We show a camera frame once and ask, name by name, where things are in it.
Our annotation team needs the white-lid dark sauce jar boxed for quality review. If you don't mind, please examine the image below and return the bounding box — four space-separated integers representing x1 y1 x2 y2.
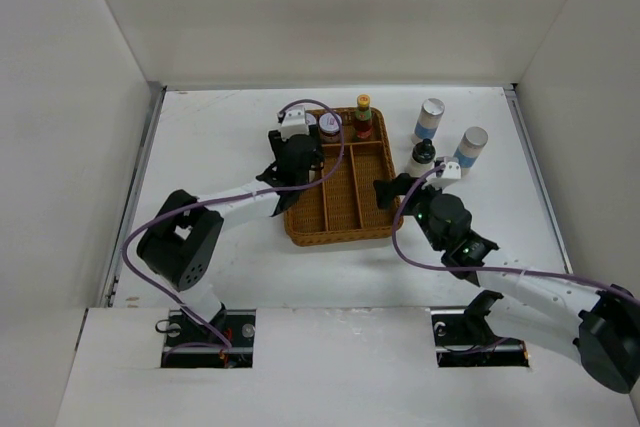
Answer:
305 112 319 136

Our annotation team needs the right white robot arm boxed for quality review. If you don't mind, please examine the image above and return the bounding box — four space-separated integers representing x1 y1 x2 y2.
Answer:
373 169 639 394

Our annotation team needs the white-lid brown sauce jar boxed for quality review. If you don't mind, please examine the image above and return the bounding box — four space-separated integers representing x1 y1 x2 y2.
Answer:
318 113 342 144

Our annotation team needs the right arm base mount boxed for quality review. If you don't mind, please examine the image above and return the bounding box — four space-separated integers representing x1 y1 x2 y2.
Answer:
430 291 529 368

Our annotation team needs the black-top white powder shaker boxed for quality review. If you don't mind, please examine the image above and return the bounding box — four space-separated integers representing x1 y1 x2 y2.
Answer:
405 139 436 177

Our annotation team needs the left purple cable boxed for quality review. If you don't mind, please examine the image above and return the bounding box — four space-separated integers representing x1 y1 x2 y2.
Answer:
122 99 346 366

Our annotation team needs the silver-cap blue-label tall jar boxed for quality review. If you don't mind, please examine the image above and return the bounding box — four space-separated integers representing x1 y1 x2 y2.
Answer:
412 98 445 143

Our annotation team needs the red chili sauce bottle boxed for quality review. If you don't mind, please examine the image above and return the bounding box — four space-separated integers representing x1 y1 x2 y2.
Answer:
353 94 373 141

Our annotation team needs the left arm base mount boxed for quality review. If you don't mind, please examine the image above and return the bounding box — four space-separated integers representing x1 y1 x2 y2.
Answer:
155 310 257 369

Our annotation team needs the purple cable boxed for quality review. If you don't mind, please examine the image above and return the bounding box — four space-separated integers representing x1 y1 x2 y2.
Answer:
122 99 346 366
392 161 640 303

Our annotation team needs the brown wicker divided basket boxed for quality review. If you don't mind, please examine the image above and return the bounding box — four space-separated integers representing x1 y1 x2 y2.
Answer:
284 107 400 247

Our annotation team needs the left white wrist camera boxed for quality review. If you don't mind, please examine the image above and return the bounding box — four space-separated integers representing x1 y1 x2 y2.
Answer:
278 105 309 141

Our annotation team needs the silver-cap blue-label grain jar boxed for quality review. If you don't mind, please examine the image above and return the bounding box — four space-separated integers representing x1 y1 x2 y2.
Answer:
453 126 488 176

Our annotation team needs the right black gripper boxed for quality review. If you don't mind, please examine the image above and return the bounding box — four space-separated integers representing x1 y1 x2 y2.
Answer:
374 172 451 251

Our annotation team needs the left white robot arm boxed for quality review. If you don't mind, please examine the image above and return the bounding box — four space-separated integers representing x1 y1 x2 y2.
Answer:
136 127 324 346

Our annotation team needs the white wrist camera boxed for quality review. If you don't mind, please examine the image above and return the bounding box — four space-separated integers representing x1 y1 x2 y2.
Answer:
432 157 462 189
278 105 309 141

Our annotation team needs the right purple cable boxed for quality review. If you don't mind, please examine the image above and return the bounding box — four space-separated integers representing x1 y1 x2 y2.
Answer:
392 161 640 303

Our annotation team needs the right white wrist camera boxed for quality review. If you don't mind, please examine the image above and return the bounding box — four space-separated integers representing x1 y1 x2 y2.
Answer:
432 157 462 189

